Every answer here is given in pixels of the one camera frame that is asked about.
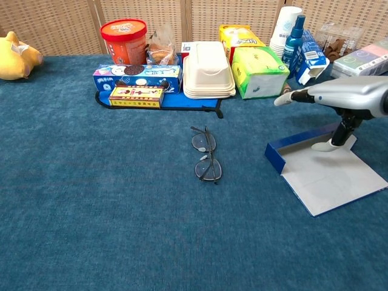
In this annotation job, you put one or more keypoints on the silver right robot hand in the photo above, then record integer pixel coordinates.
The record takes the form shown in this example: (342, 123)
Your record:
(348, 94)

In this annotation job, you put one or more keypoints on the blue glasses case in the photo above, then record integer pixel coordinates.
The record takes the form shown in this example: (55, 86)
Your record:
(333, 179)

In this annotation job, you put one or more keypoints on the black-framed eyeglasses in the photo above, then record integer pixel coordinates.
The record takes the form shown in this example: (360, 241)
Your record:
(202, 142)

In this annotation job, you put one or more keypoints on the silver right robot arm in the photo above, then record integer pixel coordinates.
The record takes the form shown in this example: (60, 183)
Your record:
(385, 104)

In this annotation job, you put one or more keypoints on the clear box with brown pieces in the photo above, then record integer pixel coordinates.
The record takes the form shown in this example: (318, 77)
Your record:
(336, 48)

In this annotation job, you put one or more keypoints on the blue white milk carton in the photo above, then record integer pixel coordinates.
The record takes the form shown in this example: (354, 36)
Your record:
(312, 54)

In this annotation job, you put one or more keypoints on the small red white box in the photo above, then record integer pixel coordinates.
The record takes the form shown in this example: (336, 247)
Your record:
(186, 50)

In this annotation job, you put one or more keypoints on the blue cookie box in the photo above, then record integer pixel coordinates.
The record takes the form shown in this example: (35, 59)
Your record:
(151, 74)

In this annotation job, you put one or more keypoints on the small yellow red box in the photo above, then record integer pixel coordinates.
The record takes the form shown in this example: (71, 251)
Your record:
(136, 97)

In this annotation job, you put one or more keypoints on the pastel tissue multipack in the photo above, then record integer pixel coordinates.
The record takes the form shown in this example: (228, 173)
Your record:
(360, 65)

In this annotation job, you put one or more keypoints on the small brown wooden roller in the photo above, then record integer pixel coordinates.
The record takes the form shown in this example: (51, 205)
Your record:
(287, 88)

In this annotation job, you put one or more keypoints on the blue spray bottle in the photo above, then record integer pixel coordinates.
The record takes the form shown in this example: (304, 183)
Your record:
(292, 45)

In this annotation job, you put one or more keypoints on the stack of white paper cups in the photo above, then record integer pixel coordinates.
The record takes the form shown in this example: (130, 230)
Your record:
(283, 27)

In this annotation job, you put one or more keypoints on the green tissue pack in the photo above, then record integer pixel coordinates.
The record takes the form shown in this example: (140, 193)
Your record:
(254, 63)

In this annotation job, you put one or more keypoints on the yellow tissue pack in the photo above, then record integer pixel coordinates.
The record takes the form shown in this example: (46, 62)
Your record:
(239, 38)

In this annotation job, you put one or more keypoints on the stack of beige food containers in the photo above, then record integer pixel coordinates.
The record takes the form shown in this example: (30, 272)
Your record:
(207, 72)

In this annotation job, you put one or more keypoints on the blue flat tray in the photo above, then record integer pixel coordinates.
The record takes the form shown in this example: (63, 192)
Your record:
(188, 101)

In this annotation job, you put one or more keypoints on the clear bag of pastries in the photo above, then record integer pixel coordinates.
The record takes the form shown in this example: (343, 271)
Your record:
(160, 54)

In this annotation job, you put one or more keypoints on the red instant noodle tub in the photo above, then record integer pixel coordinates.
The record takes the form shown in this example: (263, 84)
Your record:
(124, 42)

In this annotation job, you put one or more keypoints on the teal carpet table cover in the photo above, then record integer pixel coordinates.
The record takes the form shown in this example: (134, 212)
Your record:
(91, 212)

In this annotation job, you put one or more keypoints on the woven folding screen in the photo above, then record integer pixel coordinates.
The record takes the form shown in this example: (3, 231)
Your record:
(60, 24)

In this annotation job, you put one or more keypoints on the yellow plush toy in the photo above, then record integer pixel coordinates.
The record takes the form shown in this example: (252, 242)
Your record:
(12, 60)

